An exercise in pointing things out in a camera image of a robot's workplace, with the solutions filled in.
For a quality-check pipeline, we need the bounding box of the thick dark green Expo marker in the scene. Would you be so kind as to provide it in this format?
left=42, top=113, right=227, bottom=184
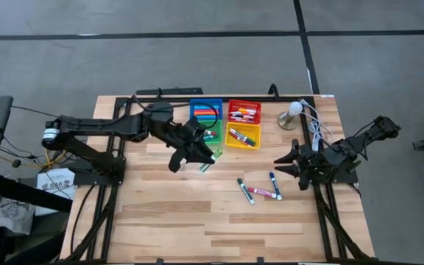
left=236, top=177, right=256, bottom=206

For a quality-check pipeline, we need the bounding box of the yellow cable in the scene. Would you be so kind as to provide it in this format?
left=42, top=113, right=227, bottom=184
left=0, top=146, right=68, bottom=171

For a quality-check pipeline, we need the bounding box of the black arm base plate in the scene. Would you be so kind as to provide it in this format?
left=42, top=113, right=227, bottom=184
left=304, top=153, right=361, bottom=186
left=68, top=161, right=125, bottom=187

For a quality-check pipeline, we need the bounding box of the blue plastic basket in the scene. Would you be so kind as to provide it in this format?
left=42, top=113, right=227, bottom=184
left=188, top=97, right=224, bottom=122

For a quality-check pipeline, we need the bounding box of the red plastic basket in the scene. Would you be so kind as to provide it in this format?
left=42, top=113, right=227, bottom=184
left=227, top=99, right=262, bottom=126

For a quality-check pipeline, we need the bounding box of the thick blue Expo marker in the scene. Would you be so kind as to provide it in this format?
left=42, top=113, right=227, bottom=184
left=269, top=172, right=283, bottom=202

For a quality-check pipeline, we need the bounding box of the black bar device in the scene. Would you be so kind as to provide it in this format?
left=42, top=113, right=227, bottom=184
left=135, top=87, right=205, bottom=97

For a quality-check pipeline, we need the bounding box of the black diagonal beam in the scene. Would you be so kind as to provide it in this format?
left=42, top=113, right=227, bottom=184
left=0, top=172, right=74, bottom=213

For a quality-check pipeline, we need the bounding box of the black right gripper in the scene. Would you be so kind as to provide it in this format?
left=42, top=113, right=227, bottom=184
left=273, top=138, right=331, bottom=182

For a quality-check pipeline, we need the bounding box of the grey patterned cloth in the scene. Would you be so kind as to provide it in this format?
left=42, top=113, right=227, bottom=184
left=0, top=197, right=37, bottom=236

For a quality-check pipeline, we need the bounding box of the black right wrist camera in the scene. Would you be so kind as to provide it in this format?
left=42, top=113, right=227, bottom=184
left=297, top=174, right=311, bottom=191

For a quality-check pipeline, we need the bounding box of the white bulb lamp wooden base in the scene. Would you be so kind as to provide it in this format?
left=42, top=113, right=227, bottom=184
left=277, top=100, right=305, bottom=132

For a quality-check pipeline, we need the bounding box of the white power strip with cord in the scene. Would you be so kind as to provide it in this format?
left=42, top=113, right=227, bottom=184
left=299, top=97, right=335, bottom=152

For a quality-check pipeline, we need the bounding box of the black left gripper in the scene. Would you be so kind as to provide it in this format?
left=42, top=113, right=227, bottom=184
left=166, top=122, right=216, bottom=165

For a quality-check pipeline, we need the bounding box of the green plastic basket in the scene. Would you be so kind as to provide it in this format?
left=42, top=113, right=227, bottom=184
left=188, top=119, right=223, bottom=146

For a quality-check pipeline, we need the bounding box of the thin green Expo marker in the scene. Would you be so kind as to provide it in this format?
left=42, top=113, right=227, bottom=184
left=230, top=127, right=256, bottom=145

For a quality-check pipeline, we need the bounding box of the thick magenta Expo marker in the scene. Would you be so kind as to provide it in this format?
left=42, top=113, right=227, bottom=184
left=247, top=186, right=278, bottom=199

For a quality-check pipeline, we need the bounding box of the black arched clamp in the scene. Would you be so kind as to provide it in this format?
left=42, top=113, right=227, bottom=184
left=268, top=83, right=281, bottom=101

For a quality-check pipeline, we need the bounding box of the thin red capped marker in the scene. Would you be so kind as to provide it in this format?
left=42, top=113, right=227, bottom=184
left=229, top=131, right=248, bottom=147

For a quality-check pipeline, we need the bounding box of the thick light green Expo marker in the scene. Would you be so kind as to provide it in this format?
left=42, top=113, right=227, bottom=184
left=199, top=146, right=225, bottom=174

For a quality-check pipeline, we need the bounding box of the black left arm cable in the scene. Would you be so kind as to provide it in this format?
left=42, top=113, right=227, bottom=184
left=130, top=94, right=219, bottom=130

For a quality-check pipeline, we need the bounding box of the white printed paper sheet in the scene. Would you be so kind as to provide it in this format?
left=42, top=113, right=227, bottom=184
left=36, top=167, right=77, bottom=217

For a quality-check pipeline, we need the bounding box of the yellow plastic basket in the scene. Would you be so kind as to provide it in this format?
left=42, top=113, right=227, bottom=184
left=225, top=121, right=263, bottom=151

